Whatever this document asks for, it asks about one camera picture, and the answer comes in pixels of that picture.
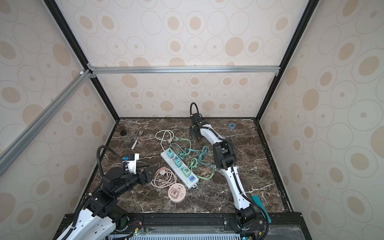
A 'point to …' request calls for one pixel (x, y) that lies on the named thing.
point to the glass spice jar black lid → (125, 136)
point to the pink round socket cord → (163, 176)
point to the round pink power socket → (181, 190)
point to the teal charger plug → (170, 154)
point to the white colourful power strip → (178, 165)
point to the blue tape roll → (232, 125)
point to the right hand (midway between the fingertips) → (195, 131)
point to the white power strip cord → (166, 135)
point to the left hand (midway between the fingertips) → (157, 167)
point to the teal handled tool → (257, 200)
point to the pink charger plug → (174, 194)
